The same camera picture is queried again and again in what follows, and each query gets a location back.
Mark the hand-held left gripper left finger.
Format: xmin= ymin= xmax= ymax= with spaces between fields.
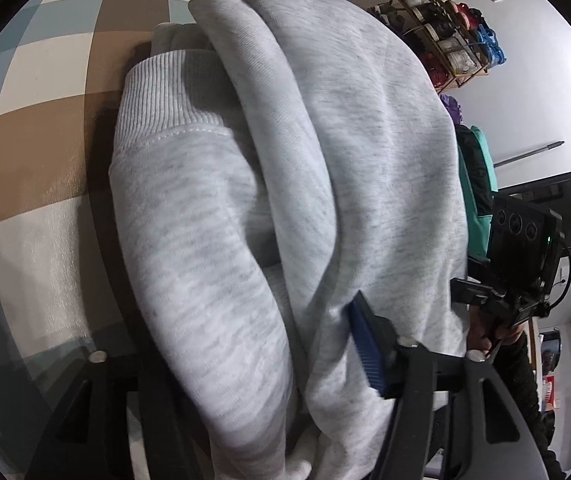
xmin=25 ymin=347 xmax=216 ymax=480

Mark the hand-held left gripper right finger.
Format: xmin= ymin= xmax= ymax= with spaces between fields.
xmin=348 ymin=290 xmax=541 ymax=480

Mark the light grey sweatshirt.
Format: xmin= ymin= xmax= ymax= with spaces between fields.
xmin=109 ymin=0 xmax=471 ymax=480

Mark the person's right forearm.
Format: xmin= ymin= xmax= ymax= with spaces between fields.
xmin=488 ymin=335 xmax=569 ymax=480

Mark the person's right hand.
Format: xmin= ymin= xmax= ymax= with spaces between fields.
xmin=465 ymin=305 xmax=529 ymax=361

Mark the teal garment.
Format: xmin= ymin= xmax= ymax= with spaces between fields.
xmin=455 ymin=125 xmax=499 ymax=261

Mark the thin metal rod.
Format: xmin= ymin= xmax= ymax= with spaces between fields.
xmin=494 ymin=141 xmax=565 ymax=167

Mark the purple cloth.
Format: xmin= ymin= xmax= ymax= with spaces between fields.
xmin=439 ymin=92 xmax=463 ymax=126

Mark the wooden shelf with yarn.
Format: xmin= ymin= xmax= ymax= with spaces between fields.
xmin=368 ymin=0 xmax=509 ymax=92

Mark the checked brown blue blanket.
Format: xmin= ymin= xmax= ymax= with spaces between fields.
xmin=0 ymin=0 xmax=306 ymax=480

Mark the black cable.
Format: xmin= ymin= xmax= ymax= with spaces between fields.
xmin=558 ymin=245 xmax=571 ymax=311

